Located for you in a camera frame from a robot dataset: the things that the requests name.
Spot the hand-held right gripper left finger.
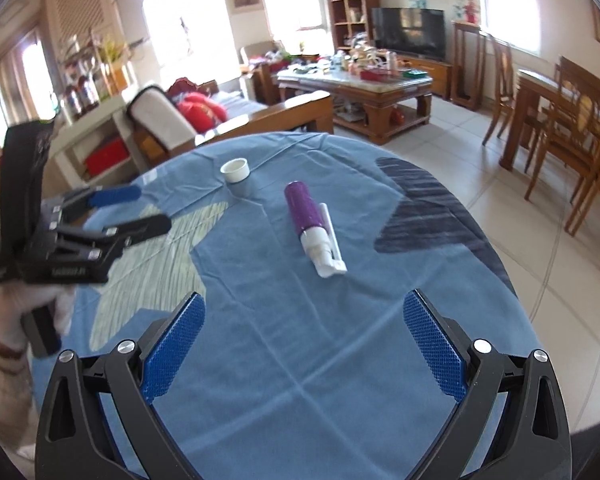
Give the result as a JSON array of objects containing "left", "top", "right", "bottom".
[{"left": 34, "top": 291, "right": 208, "bottom": 480}]

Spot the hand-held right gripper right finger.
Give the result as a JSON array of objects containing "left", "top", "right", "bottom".
[{"left": 401, "top": 288, "right": 573, "bottom": 480}]

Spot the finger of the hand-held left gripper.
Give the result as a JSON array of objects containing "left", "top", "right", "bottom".
[
  {"left": 41, "top": 184, "right": 142, "bottom": 225},
  {"left": 54, "top": 213, "right": 174, "bottom": 262}
]

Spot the white bottle cap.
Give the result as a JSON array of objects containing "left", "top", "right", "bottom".
[{"left": 220, "top": 158, "right": 251, "bottom": 183}]

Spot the purple spray bottle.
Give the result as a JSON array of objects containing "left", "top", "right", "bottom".
[{"left": 284, "top": 181, "right": 348, "bottom": 279}]

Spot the person's left forearm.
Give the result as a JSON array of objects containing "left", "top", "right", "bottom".
[{"left": 0, "top": 310, "right": 40, "bottom": 466}]

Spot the person's left hand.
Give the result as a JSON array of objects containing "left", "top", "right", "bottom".
[{"left": 0, "top": 283, "right": 77, "bottom": 351}]

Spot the red box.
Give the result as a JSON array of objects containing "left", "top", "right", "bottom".
[{"left": 85, "top": 137, "right": 131, "bottom": 176}]

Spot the cream side shelf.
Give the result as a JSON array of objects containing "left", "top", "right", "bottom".
[{"left": 50, "top": 95, "right": 141, "bottom": 191}]

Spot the white sofa cushion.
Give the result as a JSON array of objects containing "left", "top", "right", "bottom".
[{"left": 127, "top": 85, "right": 198, "bottom": 148}]

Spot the red cushion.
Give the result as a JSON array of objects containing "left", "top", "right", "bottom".
[{"left": 177, "top": 91, "right": 228, "bottom": 128}]

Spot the blue tablecloth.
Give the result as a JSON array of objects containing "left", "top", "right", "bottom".
[{"left": 30, "top": 131, "right": 546, "bottom": 480}]

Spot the yellow potted plant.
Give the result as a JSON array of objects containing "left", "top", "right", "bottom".
[{"left": 95, "top": 35, "right": 131, "bottom": 91}]

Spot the bright window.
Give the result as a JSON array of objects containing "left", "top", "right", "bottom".
[
  {"left": 482, "top": 0, "right": 541, "bottom": 56},
  {"left": 257, "top": 0, "right": 328, "bottom": 51},
  {"left": 142, "top": 0, "right": 233, "bottom": 81}
]

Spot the cream lattice cabinet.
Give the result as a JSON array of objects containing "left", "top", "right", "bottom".
[{"left": 45, "top": 0, "right": 118, "bottom": 56}]

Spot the wooden sofa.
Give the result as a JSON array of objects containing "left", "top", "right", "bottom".
[{"left": 127, "top": 77, "right": 335, "bottom": 171}]

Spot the wooden armchair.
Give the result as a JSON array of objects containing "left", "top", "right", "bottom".
[{"left": 240, "top": 40, "right": 281, "bottom": 106}]

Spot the wooden coffee table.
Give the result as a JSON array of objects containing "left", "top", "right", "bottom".
[{"left": 277, "top": 65, "right": 434, "bottom": 146}]

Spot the wooden television stand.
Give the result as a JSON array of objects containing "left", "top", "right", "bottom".
[{"left": 395, "top": 55, "right": 453, "bottom": 101}]

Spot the pile of household items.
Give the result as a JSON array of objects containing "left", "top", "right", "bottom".
[{"left": 280, "top": 42, "right": 431, "bottom": 81}]

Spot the wooden dining table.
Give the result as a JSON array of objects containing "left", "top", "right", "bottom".
[{"left": 499, "top": 69, "right": 600, "bottom": 171}]

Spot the black flat television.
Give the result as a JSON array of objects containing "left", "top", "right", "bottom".
[{"left": 371, "top": 7, "right": 447, "bottom": 62}]

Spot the tall wooden plant stand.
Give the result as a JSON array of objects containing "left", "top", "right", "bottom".
[{"left": 452, "top": 21, "right": 487, "bottom": 111}]

